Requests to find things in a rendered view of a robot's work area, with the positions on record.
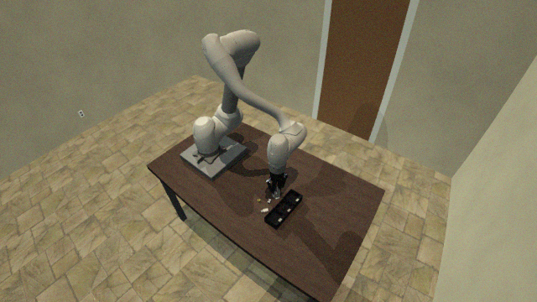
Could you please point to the black rack of bins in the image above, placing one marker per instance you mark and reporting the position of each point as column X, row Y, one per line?
column 275, row 217

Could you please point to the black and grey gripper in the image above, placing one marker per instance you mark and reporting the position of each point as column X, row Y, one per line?
column 278, row 177

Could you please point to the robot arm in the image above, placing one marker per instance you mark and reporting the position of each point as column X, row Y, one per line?
column 240, row 46

